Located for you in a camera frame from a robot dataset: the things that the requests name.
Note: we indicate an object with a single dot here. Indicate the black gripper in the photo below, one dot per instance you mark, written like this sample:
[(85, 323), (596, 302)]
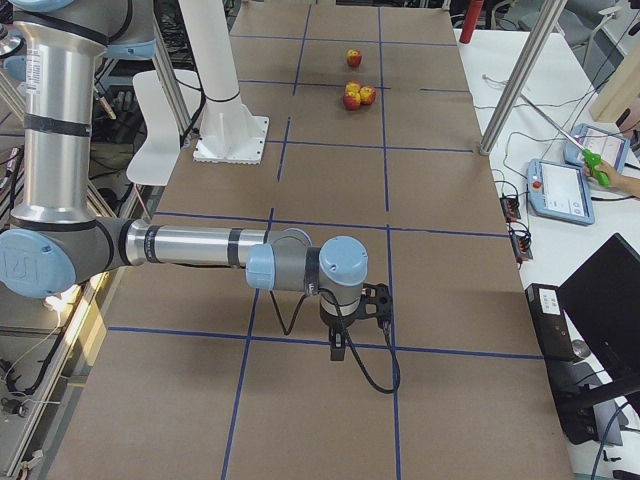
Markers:
[(335, 324)]

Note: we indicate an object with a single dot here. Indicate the single red yellow apple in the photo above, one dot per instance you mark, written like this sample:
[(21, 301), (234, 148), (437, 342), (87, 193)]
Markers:
[(354, 58)]

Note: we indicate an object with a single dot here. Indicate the green handled reacher grabber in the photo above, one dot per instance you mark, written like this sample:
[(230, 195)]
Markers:
[(591, 159)]

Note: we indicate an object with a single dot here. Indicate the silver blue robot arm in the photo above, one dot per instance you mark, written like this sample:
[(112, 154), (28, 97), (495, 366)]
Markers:
[(55, 241)]

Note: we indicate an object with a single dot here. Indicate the person's hand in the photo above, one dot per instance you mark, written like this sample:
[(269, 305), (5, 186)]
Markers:
[(627, 184)]

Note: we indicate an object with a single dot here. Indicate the lower orange black connector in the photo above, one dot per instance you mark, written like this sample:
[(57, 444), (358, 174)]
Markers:
[(520, 238)]

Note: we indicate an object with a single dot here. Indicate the orange black connector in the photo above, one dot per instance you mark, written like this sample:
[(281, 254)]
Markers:
[(520, 238), (509, 200)]

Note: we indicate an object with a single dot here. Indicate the black computer box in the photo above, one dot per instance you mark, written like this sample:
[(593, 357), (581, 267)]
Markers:
[(551, 327)]

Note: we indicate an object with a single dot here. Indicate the upper orange black connector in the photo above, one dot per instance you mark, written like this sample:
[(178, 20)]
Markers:
[(509, 200)]

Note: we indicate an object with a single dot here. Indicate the front pile apple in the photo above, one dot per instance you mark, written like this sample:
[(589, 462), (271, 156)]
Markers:
[(351, 100)]

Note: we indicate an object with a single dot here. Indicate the pile apple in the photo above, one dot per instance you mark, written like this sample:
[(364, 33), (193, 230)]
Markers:
[(353, 87), (351, 100), (367, 95)]

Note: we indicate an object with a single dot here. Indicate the back right pile apple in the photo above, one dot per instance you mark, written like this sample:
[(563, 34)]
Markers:
[(367, 95)]

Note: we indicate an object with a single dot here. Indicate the back left pile apple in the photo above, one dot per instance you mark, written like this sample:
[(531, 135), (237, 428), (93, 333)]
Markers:
[(353, 87)]

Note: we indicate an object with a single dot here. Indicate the white plastic chair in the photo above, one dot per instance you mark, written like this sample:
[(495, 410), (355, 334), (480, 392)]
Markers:
[(155, 161)]

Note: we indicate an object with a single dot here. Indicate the near blue teach pendant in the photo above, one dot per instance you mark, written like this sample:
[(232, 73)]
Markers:
[(559, 191)]

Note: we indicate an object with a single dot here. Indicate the blue teach pendant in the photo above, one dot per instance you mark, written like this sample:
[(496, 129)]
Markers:
[(611, 147), (559, 191)]

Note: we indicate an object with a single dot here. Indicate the black monitor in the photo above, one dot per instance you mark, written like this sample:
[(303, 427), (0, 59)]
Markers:
[(601, 299)]

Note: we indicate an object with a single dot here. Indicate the far blue teach pendant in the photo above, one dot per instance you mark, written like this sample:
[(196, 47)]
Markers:
[(611, 147)]

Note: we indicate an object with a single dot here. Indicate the red cylinder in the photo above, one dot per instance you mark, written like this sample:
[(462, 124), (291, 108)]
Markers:
[(470, 20)]

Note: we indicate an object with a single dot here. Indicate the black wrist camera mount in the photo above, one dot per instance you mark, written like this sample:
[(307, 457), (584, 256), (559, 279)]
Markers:
[(376, 303)]

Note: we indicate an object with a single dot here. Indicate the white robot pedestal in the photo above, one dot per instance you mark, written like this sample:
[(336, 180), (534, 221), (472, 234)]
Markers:
[(229, 132)]

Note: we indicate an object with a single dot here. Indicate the aluminium frame post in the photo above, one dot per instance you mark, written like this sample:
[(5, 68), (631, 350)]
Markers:
[(547, 19)]

